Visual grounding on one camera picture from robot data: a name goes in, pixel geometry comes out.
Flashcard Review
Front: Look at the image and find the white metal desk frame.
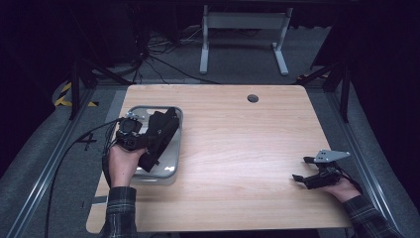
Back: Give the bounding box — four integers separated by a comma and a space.
199, 4, 294, 76

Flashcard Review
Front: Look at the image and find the aluminium floor rail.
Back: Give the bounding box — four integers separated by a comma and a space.
325, 88, 404, 238
5, 88, 96, 238

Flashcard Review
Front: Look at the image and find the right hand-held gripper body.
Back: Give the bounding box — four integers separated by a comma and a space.
305, 149, 352, 190

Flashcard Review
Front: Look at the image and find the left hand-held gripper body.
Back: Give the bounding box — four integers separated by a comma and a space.
115, 111, 151, 153

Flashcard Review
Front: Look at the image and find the yellow black hazard tape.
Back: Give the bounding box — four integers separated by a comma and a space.
53, 81, 100, 108

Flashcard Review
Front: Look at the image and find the black metal stand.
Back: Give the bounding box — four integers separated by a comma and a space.
68, 57, 134, 121
296, 61, 352, 124

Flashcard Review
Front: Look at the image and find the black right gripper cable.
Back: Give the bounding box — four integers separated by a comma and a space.
336, 168, 364, 194

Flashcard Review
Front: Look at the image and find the grey tape strip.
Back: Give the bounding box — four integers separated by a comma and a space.
89, 195, 109, 207

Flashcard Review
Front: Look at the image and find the bundle of floor cables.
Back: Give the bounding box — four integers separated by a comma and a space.
131, 28, 220, 85

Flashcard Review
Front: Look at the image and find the person's right hand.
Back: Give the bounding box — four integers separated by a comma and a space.
320, 184, 362, 203

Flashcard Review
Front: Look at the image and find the person's left hand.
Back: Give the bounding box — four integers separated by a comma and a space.
107, 145, 148, 189

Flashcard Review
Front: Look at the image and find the long black floor cable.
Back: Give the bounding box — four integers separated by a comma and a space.
44, 118, 121, 238

